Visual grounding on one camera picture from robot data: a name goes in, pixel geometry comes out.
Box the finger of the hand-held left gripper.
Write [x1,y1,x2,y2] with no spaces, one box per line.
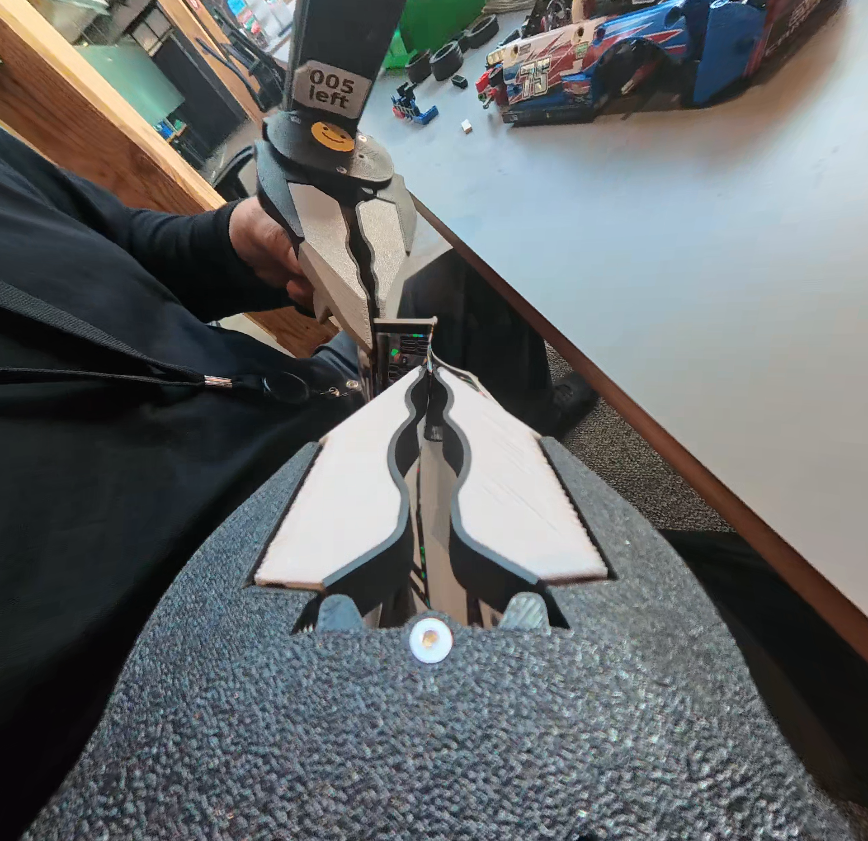
[357,201,409,314]
[287,180,377,348]

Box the person's left forearm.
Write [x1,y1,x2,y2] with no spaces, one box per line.
[102,200,253,326]

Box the wooden box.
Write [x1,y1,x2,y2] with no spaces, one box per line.
[0,0,340,355]

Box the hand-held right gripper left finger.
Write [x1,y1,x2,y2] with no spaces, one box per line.
[255,366,429,591]

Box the green plastic bin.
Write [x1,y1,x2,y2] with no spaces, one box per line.
[383,0,516,72]

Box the black beam brick assembly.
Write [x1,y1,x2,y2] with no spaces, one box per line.
[391,81,440,127]

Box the black lanyard with metal clip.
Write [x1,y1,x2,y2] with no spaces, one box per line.
[0,281,362,406]

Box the holographic sticker sheet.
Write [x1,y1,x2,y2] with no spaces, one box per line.
[366,315,503,630]

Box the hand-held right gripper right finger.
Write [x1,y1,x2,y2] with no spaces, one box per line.
[436,367,609,587]

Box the person's black-clothed body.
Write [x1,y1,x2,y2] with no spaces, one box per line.
[0,128,868,841]

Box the person's left hand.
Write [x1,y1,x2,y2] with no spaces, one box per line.
[229,195,316,311]

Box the toy brick race car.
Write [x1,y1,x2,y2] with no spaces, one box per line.
[475,0,849,127]

